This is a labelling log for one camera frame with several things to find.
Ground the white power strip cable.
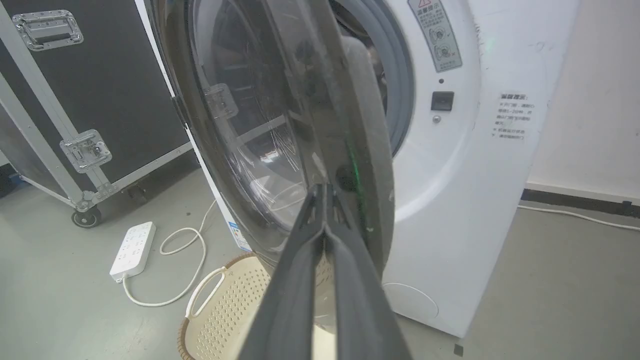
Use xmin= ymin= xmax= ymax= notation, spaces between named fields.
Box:
xmin=121 ymin=200 xmax=219 ymax=307

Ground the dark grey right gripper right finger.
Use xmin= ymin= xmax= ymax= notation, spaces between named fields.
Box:
xmin=326 ymin=186 xmax=413 ymax=360

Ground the round glass washing machine door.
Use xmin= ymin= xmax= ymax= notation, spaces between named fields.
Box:
xmin=144 ymin=0 xmax=396 ymax=333

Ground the white front-load washing machine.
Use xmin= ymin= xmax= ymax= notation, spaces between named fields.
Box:
xmin=134 ymin=0 xmax=581 ymax=339

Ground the white cable along wall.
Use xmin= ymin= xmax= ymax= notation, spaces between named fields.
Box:
xmin=517 ymin=204 xmax=640 ymax=232

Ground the cream perforated laundry basket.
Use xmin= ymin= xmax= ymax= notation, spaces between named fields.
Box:
xmin=177 ymin=251 xmax=337 ymax=360

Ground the white power strip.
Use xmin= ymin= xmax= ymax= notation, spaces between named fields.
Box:
xmin=109 ymin=221 xmax=157 ymax=284

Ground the black flight case with aluminium trim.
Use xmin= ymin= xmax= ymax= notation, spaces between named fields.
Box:
xmin=0 ymin=0 xmax=197 ymax=229

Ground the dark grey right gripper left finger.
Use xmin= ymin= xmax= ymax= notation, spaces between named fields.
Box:
xmin=239 ymin=184 xmax=328 ymax=360

